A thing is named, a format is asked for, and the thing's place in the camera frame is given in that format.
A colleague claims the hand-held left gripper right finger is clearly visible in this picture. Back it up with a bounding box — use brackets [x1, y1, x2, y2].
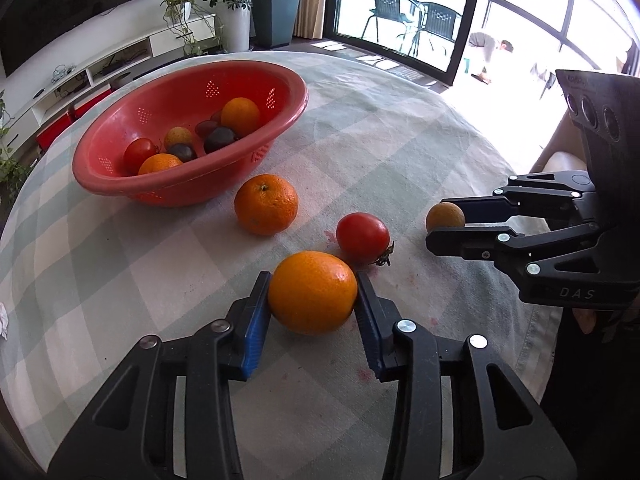
[356, 271, 578, 480]

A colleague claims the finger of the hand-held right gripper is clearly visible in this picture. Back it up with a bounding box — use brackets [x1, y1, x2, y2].
[452, 170, 598, 226]
[425, 221, 609, 277]

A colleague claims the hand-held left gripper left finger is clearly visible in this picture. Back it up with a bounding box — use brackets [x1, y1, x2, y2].
[47, 271, 273, 480]

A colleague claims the small brown round fruit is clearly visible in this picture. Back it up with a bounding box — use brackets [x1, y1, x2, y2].
[426, 202, 466, 233]

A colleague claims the smooth orange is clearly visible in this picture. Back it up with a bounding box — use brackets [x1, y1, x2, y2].
[268, 250, 359, 336]
[220, 97, 261, 137]

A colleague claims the red plastic colander basket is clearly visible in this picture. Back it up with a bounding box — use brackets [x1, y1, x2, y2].
[72, 60, 309, 208]

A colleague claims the orange tangerine with stem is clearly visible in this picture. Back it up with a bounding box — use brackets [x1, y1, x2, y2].
[137, 153, 184, 176]

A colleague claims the dark purple plum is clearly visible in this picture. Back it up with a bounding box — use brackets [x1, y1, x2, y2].
[203, 126, 238, 154]
[166, 143, 197, 163]

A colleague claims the person's right hand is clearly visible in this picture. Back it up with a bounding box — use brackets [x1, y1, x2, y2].
[571, 306, 601, 335]

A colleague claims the beige sofa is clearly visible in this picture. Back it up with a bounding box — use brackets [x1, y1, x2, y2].
[530, 107, 588, 176]

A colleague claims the red tomato with stem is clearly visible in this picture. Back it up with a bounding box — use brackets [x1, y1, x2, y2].
[336, 212, 396, 267]

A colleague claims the ribbed orange tangerine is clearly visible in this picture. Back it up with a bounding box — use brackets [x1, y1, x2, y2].
[234, 174, 299, 237]

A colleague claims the black patio chair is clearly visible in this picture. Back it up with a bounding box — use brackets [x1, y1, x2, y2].
[407, 1, 462, 58]
[361, 0, 418, 43]

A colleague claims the small yellow fruit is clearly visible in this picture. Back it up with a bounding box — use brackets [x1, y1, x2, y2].
[163, 126, 195, 150]

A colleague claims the red storage box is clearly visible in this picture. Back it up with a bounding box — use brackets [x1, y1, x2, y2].
[37, 112, 76, 151]

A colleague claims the potted plant grey planter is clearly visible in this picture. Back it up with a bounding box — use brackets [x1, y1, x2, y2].
[225, 0, 303, 50]

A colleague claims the leafy floor plant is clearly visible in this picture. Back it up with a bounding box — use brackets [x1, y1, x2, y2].
[0, 92, 31, 201]

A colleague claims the white television cabinet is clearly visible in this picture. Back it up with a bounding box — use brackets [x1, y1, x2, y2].
[0, 12, 218, 161]

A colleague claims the potted plant white planter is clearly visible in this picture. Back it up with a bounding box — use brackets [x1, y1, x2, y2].
[202, 0, 254, 53]

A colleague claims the potted trailing plant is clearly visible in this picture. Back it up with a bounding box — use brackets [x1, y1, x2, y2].
[161, 0, 211, 56]

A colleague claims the black wall television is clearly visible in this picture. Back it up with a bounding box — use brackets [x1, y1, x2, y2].
[0, 0, 156, 78]

